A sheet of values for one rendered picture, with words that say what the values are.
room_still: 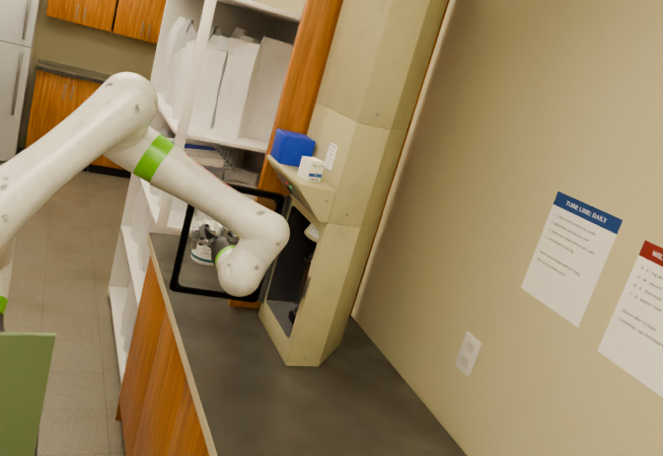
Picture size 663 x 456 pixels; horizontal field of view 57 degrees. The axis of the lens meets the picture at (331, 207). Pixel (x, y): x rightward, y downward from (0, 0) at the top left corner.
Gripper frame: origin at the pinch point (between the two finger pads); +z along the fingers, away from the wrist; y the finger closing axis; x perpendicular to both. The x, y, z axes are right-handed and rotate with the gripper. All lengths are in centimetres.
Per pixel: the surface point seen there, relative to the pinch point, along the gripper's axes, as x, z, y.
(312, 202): -18.6, -22.2, -19.8
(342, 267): -0.3, -21.9, -35.4
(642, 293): -29, -90, -69
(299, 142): -31.2, -1.2, -19.9
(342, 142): -36.4, -17.5, -26.1
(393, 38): -67, -23, -29
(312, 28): -65, 14, -20
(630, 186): -49, -77, -69
